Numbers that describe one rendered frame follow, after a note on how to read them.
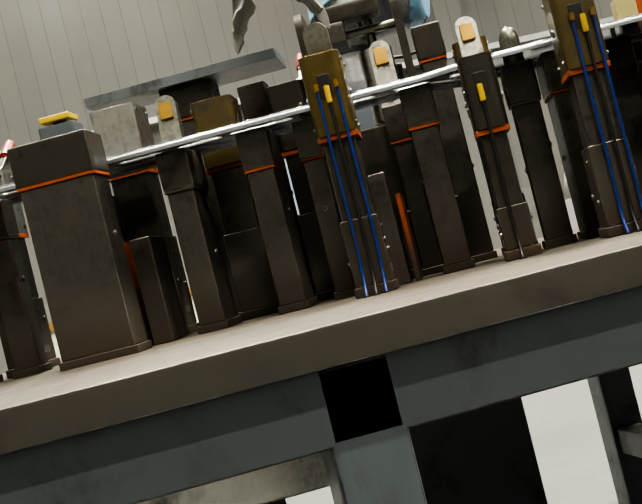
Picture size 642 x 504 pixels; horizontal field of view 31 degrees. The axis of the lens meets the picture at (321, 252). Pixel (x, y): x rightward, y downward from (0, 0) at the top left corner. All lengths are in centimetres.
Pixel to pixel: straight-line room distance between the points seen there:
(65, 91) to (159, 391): 1130
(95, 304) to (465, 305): 73
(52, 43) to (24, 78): 47
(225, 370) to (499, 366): 28
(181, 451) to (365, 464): 18
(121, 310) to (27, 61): 1078
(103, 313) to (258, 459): 62
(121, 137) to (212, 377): 100
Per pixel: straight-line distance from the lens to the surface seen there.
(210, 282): 180
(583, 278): 115
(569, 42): 160
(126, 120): 202
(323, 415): 112
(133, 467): 111
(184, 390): 106
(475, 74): 163
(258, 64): 216
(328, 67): 162
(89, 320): 169
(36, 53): 1242
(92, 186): 169
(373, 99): 188
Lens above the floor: 75
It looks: 1 degrees up
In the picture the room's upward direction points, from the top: 14 degrees counter-clockwise
